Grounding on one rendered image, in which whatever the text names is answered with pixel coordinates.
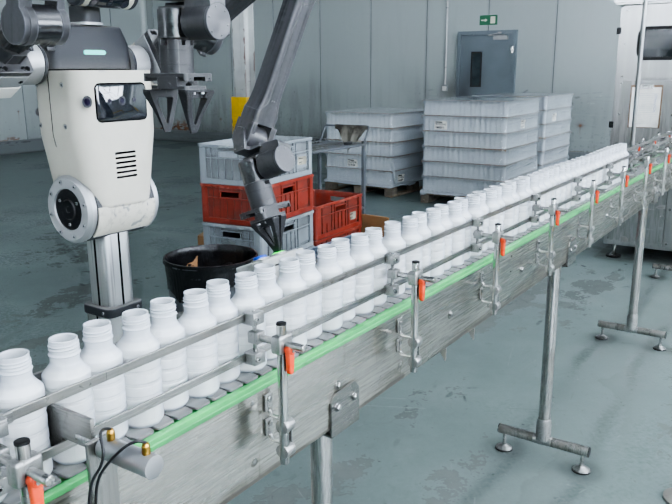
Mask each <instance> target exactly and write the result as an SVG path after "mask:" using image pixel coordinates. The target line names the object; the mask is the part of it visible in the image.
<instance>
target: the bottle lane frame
mask: <svg viewBox="0 0 672 504"><path fill-rule="evenodd" d="M663 164H664V162H663V163H661V164H659V165H657V166H655V167H654V168H652V170H651V174H649V170H648V180H647V190H646V192H647V193H648V195H647V196H646V202H647V204H646V206H647V205H648V204H650V203H651V202H652V201H653V198H654V190H655V189H654V188H653V183H654V182H655V187H656V186H657V185H659V188H660V189H661V183H660V182H661V181H655V180H654V174H655V173H656V179H657V180H662V173H663ZM643 182H644V173H642V174H640V175H638V176H637V177H635V178H633V179H631V180H629V181H628V187H625V188H624V199H623V207H624V211H623V213H622V217H623V222H624V221H626V220H627V219H628V218H630V217H631V216H633V215H634V214H636V213H637V212H638V211H640V210H641V205H640V203H636V202H634V201H633V195H634V194H635V195H636V197H635V200H636V201H642V196H641V193H636V192H635V191H634V185H635V184H636V186H637V187H636V191H637V192H643ZM619 196H620V186H618V187H616V188H614V189H612V190H610V191H608V192H607V193H604V194H603V195H601V196H599V201H598V204H596V203H595V204H594V216H593V226H594V227H595V230H594V231H593V234H592V238H593V239H594V242H593V243H595V242H596V241H597V240H599V239H600V238H602V237H603V236H605V235H606V234H607V233H609V232H610V231H612V230H613V229H614V228H616V227H617V226H618V225H617V222H616V219H611V218H610V217H609V214H608V213H609V209H611V217H618V212H617V209H616V208H611V207H610V206H609V201H610V199H611V198H612V206H613V207H619ZM589 207H590V201H589V202H588V203H586V204H583V205H582V206H580V207H578V208H576V209H574V210H573V211H571V212H568V213H567V214H565V215H563V216H561V217H560V221H559V226H557V225H556V224H555V230H554V245H553V251H555V253H556V255H555V257H553V265H554V267H555V269H554V270H553V271H552V272H554V271H555V270H557V269H558V268H559V267H561V266H562V265H564V264H565V263H566V261H567V247H568V244H569V242H570V241H571V240H573V239H575V238H576V240H577V245H578V247H577V249H576V255H578V254H579V253H581V252H582V251H583V250H585V249H586V248H588V247H586V245H587V244H586V242H585V240H584V239H579V238H578V237H577V229H578V228H580V235H579V236H580V237H584V238H587V231H586V228H583V227H580V226H579V225H578V217H579V216H581V217H580V218H581V221H580V224H581V225H583V226H588V220H589ZM623 222H621V223H623ZM549 224H550V223H547V224H546V225H544V226H543V227H540V228H539V229H537V230H535V231H533V232H531V233H529V234H527V235H526V236H523V237H522V238H520V239H518V240H516V241H514V242H513V243H509V245H507V246H505V255H504V256H501V255H500V263H499V283H498V285H500V286H501V288H502V290H501V292H500V293H499V302H500V303H501V307H500V308H499V309H498V310H497V311H499V310H500V309H502V308H503V307H504V306H506V305H507V304H509V303H510V302H511V301H513V300H514V299H516V298H517V297H519V296H520V295H521V294H523V293H524V292H526V291H527V290H528V289H530V288H531V287H533V286H534V285H535V284H537V283H538V282H540V281H541V280H542V279H544V278H545V277H547V275H546V271H545V267H544V266H539V265H538V264H537V263H535V261H536V254H537V253H539V263H540V264H546V265H547V257H546V253H541V252H539V251H538V250H537V249H536V245H537V240H538V239H540V247H539V248H540V250H544V251H548V239H549ZM593 243H592V244H593ZM592 244H591V245H592ZM493 257H494V253H492V254H489V255H488V256H486V257H484V258H482V259H481V260H478V261H477V262H475V263H472V264H471V265H469V266H466V268H464V269H460V271H458V272H456V273H454V274H452V275H451V276H447V278H445V279H443V280H440V281H439V282H437V283H435V284H433V285H432V286H430V287H426V289H425V299H424V301H420V300H419V316H418V335H419V336H421V337H422V340H423V342H422V344H421V345H420V356H421V358H422V363H421V364H420V365H419V366H417V368H418V367H420V366H421V365H423V364H424V363H425V362H427V361H428V360H430V359H431V358H433V357H434V356H435V355H437V354H438V353H440V352H441V351H442V350H444V349H445V348H447V347H448V346H449V345H451V344H452V343H454V342H455V341H456V340H458V339H459V338H461V337H462V336H464V335H465V334H466V333H468V332H469V331H471V330H472V329H473V328H475V327H476V326H478V325H479V324H480V323H482V322H483V321H485V320H486V319H488V318H489V317H490V316H492V315H491V310H490V309H489V304H488V303H483V302H482V301H481V299H479V288H481V287H483V285H482V284H481V283H479V281H480V272H482V271H484V277H483V282H484V284H487V285H492V278H493ZM483 299H484V300H487V301H491V299H492V294H491V293H490V288H488V287H483ZM399 318H402V333H403V334H406V335H410V334H411V296H410V297H409V298H407V299H405V300H402V302H400V303H398V304H394V306H392V307H390V308H388V309H385V311H383V312H381V313H379V314H376V315H375V316H373V317H372V318H370V319H366V321H364V322H362V323H360V324H356V326H355V327H353V328H351V329H349V330H346V329H345V330H346V331H345V332H343V333H342V334H340V335H335V337H334V338H332V339H330V340H328V341H323V344H321V345H319V346H317V347H315V348H313V347H311V350H310V351H308V352H306V353H304V354H299V356H298V357H296V358H295V359H294V373H293V374H288V415H289V416H291V417H293V419H294V420H295V424H296V425H295V428H294V429H293V442H294V444H295V446H296V451H295V453H294V454H292V455H291V456H289V459H290V458H292V457H293V456H294V455H296V454H297V453H299V452H300V451H301V450H303V449H304V448H306V447H307V446H308V445H310V444H311V443H313V442H314V441H316V440H317V439H318V438H320V437H321V436H323V435H324V434H325V433H327V432H328V431H330V411H329V404H330V401H331V398H332V396H333V393H334V392H336V391H337V390H339V389H341V388H342V387H344V386H345V385H347V384H348V383H350V382H351V381H353V380H354V381H356V382H357V384H358V385H359V409H361V408H362V407H363V406H365V405H366V404H368V403H369V402H371V401H372V400H373V399H375V398H376V397H378V396H379V395H380V394H382V393H383V392H385V391H386V390H387V389H389V388H390V387H392V386H393V385H394V384H396V383H397V382H399V381H400V380H402V379H403V378H404V377H406V376H407V375H409V374H410V373H411V372H410V366H409V365H408V363H407V360H408V358H407V357H403V356H401V355H400V354H399V352H396V339H397V338H399V337H401V336H400V334H399V333H397V319H399ZM226 392H227V395H225V396H223V397H221V398H219V399H217V400H216V401H212V400H210V404H208V405H206V406H204V407H202V408H201V409H199V410H194V409H192V413H191V414H189V415H187V416H186V417H184V418H182V419H180V420H176V419H173V420H174V423H172V424H170V425H169V426H167V427H165V428H163V429H161V430H155V429H153V430H154V434H152V435H150V436H148V437H146V438H144V439H142V440H144V441H147V442H149V444H150V448H151V452H153V453H155V454H158V455H160V456H161V457H162V458H163V462H164V464H163V469H162V471H161V473H160V474H159V476H158V477H156V478H155V479H152V480H149V479H146V478H144V477H142V476H140V475H137V474H135V473H133V472H130V471H128V470H126V469H123V468H121V467H119V466H117V467H118V479H119V491H120V502H121V504H227V503H228V502H230V501H231V500H232V499H234V498H235V497H237V496H238V495H239V494H241V493H242V492H244V491H245V490H246V489H248V488H249V487H251V486H252V485H254V484H255V483H256V482H258V481H259V480H261V479H262V478H263V477H265V476H266V475H268V474H269V473H270V472H272V471H273V470H275V469H276V468H277V467H279V466H280V465H281V464H280V457H279V456H278V455H277V452H276V448H277V446H278V445H279V444H278V443H275V442H272V441H270V438H269V436H268V435H267V436H265V422H264V420H265V419H266V418H268V417H270V416H269V414H268V412H264V395H265V394H267V393H269V392H272V409H271V410H272V412H273V414H276V415H279V412H278V375H277V368H272V371H270V372H268V373H266V374H264V375H263V376H260V375H258V378H257V379H255V380H253V381H251V382H249V383H247V384H245V383H243V386H242V387H240V388H238V389H236V390H234V391H232V392H228V391H226ZM58 477H59V476H58ZM59 478H60V479H61V483H60V484H58V485H56V486H54V487H52V488H50V489H48V490H46V491H45V492H44V504H87V501H88V491H89V483H88V473H87V469H86V470H84V471H82V472H80V473H78V474H76V475H75V476H73V477H71V478H69V479H66V478H62V477H59Z"/></svg>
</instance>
